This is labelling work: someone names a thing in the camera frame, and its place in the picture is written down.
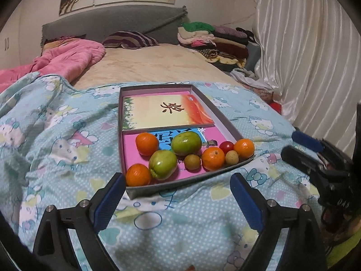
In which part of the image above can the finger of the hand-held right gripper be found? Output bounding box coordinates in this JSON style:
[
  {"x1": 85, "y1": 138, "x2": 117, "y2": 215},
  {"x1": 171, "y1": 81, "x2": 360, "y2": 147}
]
[
  {"x1": 280, "y1": 146, "x2": 332, "y2": 184},
  {"x1": 291, "y1": 131, "x2": 342, "y2": 164}
]

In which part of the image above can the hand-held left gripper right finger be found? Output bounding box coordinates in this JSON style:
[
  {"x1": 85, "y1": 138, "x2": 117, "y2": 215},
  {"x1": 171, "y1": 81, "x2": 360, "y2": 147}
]
[{"x1": 230, "y1": 172, "x2": 329, "y2": 271}]

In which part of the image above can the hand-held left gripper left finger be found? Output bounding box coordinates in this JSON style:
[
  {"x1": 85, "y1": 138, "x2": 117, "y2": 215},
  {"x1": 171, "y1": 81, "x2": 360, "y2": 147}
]
[{"x1": 32, "y1": 172, "x2": 126, "y2": 271}]

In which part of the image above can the tangerine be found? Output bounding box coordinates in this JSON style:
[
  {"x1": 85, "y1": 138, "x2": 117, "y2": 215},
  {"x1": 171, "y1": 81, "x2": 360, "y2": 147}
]
[
  {"x1": 136, "y1": 133, "x2": 159, "y2": 156},
  {"x1": 201, "y1": 147, "x2": 226, "y2": 171},
  {"x1": 125, "y1": 164, "x2": 151, "y2": 187},
  {"x1": 233, "y1": 139, "x2": 255, "y2": 159}
]

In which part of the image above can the brown longan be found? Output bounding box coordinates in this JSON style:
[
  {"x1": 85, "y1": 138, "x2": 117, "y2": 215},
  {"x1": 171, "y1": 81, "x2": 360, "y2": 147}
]
[
  {"x1": 184, "y1": 154, "x2": 201, "y2": 171},
  {"x1": 225, "y1": 150, "x2": 240, "y2": 165}
]

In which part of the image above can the shallow grey cardboard box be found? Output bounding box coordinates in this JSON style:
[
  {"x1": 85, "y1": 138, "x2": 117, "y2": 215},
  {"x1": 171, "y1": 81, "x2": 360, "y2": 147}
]
[{"x1": 118, "y1": 84, "x2": 256, "y2": 199}]

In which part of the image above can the light green jujube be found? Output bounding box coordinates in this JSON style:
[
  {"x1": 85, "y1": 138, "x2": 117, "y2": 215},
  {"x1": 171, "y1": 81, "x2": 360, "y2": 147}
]
[{"x1": 148, "y1": 150, "x2": 178, "y2": 180}]

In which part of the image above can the dark green jujube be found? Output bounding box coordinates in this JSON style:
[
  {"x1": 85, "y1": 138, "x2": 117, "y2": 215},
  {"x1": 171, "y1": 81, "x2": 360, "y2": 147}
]
[{"x1": 171, "y1": 133, "x2": 202, "y2": 156}]

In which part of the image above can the person's right forearm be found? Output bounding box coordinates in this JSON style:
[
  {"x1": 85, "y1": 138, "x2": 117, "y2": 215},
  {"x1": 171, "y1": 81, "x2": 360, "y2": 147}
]
[{"x1": 326, "y1": 226, "x2": 361, "y2": 269}]

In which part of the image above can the blue cartoon cat blanket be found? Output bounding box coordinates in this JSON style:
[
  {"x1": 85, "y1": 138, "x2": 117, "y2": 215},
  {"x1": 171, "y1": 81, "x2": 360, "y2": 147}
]
[{"x1": 0, "y1": 72, "x2": 325, "y2": 271}]

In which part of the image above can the pink book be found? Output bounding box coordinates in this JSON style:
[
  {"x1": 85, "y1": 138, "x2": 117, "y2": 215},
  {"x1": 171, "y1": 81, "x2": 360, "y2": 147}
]
[{"x1": 123, "y1": 127, "x2": 234, "y2": 187}]

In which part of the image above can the red patterned cloth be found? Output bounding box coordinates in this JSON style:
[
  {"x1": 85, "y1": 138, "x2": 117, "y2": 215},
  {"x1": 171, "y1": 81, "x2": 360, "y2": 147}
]
[{"x1": 251, "y1": 86, "x2": 275, "y2": 103}]

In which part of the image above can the crumpled white cloth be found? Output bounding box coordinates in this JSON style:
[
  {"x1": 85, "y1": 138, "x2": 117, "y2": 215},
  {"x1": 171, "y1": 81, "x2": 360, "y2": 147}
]
[{"x1": 230, "y1": 68, "x2": 274, "y2": 91}]

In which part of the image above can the white satin curtain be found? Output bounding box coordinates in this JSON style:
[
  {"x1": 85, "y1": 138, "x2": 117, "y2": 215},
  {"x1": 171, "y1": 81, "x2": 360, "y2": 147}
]
[{"x1": 251, "y1": 0, "x2": 361, "y2": 147}]

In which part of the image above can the beige and orange book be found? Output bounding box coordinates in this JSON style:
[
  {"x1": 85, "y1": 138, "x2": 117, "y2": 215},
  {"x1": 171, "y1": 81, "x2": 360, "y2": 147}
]
[{"x1": 123, "y1": 92, "x2": 215, "y2": 132}]

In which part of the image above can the grey cushion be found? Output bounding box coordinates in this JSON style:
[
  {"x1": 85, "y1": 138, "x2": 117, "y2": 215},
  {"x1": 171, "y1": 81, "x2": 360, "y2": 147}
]
[{"x1": 244, "y1": 42, "x2": 261, "y2": 72}]

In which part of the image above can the pile of folded clothes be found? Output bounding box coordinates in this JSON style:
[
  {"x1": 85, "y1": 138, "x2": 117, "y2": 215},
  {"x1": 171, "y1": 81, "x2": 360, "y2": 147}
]
[{"x1": 177, "y1": 22, "x2": 256, "y2": 68}]

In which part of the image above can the beige bed sheet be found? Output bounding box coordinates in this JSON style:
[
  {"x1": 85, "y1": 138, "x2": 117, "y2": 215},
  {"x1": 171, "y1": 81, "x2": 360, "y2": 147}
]
[{"x1": 69, "y1": 43, "x2": 246, "y2": 91}]

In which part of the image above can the pink quilt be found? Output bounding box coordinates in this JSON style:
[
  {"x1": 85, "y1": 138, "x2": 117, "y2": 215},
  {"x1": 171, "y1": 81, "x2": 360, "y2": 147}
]
[{"x1": 0, "y1": 38, "x2": 106, "y2": 92}]

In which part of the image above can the purple striped pillow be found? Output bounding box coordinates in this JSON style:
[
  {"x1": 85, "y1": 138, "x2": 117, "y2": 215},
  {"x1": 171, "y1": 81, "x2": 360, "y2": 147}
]
[{"x1": 102, "y1": 31, "x2": 160, "y2": 48}]

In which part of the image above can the grey fabric headboard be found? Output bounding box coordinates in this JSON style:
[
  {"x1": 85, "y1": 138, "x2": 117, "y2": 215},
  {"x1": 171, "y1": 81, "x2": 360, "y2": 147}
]
[{"x1": 42, "y1": 6, "x2": 189, "y2": 48}]

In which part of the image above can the white wardrobe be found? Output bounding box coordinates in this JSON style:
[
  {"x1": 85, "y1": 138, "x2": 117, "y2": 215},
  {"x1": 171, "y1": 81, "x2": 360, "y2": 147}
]
[{"x1": 0, "y1": 14, "x2": 21, "y2": 71}]

